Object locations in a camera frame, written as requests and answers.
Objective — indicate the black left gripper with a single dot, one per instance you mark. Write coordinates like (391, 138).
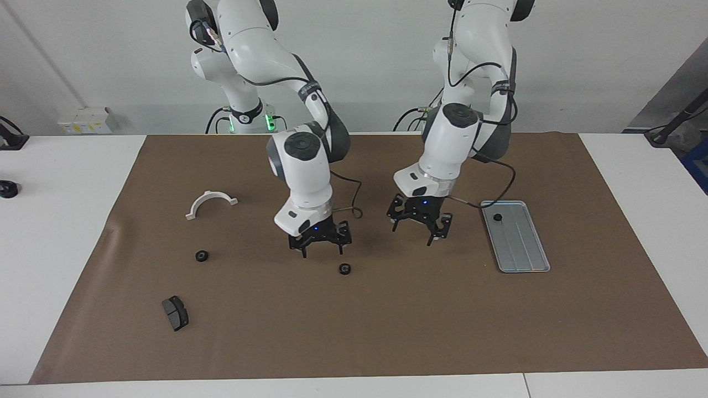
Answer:
(420, 207)

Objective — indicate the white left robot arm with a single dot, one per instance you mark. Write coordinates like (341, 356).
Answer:
(453, 143)

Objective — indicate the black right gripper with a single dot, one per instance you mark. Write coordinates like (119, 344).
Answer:
(318, 232)

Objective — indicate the black tripod stand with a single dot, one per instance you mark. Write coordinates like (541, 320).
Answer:
(661, 135)

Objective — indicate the small black round knob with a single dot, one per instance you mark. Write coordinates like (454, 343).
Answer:
(6, 189)

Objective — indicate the short dark brake pad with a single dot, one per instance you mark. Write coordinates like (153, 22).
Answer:
(176, 314)

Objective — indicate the black table clamp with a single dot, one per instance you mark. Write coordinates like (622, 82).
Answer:
(11, 141)

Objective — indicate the white curved plastic bracket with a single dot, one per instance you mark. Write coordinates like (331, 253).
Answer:
(210, 194)

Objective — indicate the white wall socket box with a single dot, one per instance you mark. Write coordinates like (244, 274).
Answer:
(83, 121)

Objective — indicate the blue box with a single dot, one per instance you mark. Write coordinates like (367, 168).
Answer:
(698, 166)

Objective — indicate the brown table mat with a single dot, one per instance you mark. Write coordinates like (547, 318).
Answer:
(359, 320)

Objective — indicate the silver metal tray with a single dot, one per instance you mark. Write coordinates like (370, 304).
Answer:
(525, 249)

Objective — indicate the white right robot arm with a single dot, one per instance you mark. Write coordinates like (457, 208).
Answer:
(304, 166)

